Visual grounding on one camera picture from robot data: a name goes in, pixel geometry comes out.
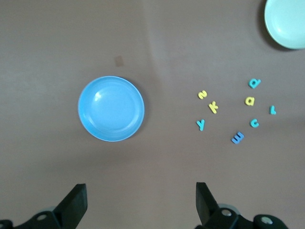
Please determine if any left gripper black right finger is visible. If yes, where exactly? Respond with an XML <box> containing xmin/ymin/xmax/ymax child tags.
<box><xmin>195</xmin><ymin>182</ymin><xmax>290</xmax><ymax>229</ymax></box>

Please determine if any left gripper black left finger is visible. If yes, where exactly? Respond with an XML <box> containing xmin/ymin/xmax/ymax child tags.
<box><xmin>0</xmin><ymin>183</ymin><xmax>87</xmax><ymax>229</ymax></box>

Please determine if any teal foam letter Y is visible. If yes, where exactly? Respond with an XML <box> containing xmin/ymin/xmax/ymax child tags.
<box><xmin>195</xmin><ymin>119</ymin><xmax>206</xmax><ymax>132</ymax></box>

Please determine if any yellow foam letter K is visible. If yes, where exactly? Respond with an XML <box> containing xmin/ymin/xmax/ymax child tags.
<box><xmin>208</xmin><ymin>101</ymin><xmax>219</xmax><ymax>114</ymax></box>

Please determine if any blue foam letter E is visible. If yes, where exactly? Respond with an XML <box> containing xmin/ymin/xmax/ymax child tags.
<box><xmin>231</xmin><ymin>131</ymin><xmax>245</xmax><ymax>145</ymax></box>

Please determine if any blue plate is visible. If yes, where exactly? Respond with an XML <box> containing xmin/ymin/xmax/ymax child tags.
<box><xmin>77</xmin><ymin>75</ymin><xmax>145</xmax><ymax>143</ymax></box>

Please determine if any teal foam letter a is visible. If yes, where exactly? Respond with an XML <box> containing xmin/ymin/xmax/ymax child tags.
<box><xmin>247</xmin><ymin>78</ymin><xmax>262</xmax><ymax>89</ymax></box>

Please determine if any brown table cover cloth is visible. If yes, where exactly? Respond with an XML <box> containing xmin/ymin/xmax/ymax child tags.
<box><xmin>0</xmin><ymin>0</ymin><xmax>305</xmax><ymax>229</ymax></box>

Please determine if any light green plate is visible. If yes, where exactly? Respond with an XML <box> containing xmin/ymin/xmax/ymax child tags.
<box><xmin>264</xmin><ymin>0</ymin><xmax>305</xmax><ymax>50</ymax></box>

